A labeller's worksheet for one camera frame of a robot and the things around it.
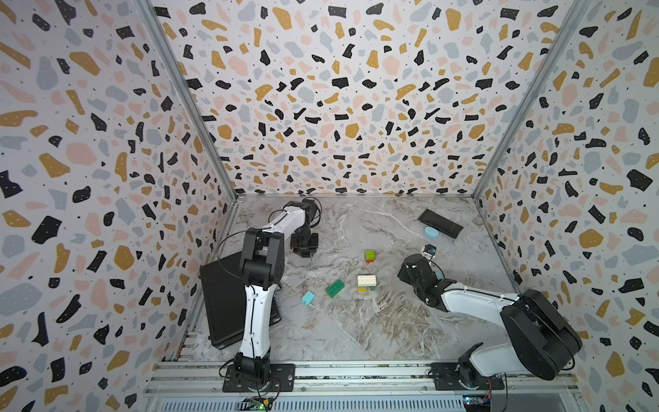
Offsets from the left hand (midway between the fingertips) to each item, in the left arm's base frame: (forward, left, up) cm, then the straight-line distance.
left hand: (311, 251), depth 101 cm
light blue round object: (+9, -50, 0) cm, 51 cm away
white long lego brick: (-15, -20, +5) cm, 26 cm away
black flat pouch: (+14, -55, 0) cm, 57 cm away
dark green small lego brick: (-15, -23, -1) cm, 28 cm away
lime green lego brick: (-3, -23, +2) cm, 23 cm away
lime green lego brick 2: (-16, -19, -1) cm, 25 cm away
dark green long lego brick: (-16, -10, 0) cm, 19 cm away
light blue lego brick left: (-19, 0, +1) cm, 19 cm away
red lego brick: (-4, -23, -1) cm, 23 cm away
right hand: (-9, -36, +4) cm, 37 cm away
